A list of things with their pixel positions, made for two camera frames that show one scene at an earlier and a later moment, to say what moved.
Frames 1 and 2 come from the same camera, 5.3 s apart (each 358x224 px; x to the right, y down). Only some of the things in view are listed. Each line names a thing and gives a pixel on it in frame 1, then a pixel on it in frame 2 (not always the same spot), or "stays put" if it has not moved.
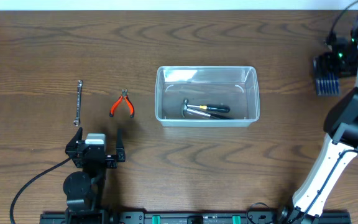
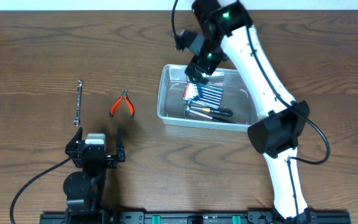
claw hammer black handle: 184,109 → 222,119
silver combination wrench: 77,121 stays put
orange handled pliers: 124,93 stays put
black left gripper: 96,156 stays put
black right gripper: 324,63 → 197,61
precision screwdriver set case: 328,87 → 204,94
